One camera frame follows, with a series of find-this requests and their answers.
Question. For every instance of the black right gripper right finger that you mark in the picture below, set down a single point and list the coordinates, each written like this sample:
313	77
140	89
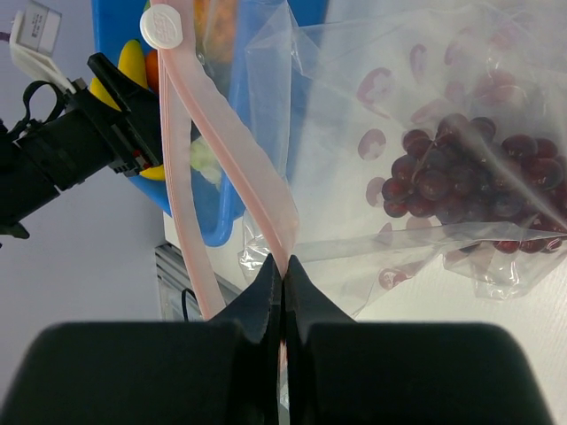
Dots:
305	305

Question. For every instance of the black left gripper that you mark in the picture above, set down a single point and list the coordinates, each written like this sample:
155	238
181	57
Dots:
81	136

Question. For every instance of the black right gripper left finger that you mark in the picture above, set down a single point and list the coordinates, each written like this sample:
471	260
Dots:
257	311

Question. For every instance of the white green napa cabbage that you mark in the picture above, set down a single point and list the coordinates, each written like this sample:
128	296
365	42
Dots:
203	160

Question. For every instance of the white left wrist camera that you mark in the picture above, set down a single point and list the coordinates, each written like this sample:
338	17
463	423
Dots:
32	42

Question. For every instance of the clear zip top bag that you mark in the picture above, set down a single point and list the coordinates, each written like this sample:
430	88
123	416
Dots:
342	95

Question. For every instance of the yellow banana bunch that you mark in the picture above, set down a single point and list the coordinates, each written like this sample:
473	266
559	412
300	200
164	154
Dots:
131	110

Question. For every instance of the purple grape bunch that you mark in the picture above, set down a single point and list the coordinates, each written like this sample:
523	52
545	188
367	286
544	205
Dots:
464	174

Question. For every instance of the blue plastic bin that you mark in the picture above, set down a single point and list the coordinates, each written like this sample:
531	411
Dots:
202	98

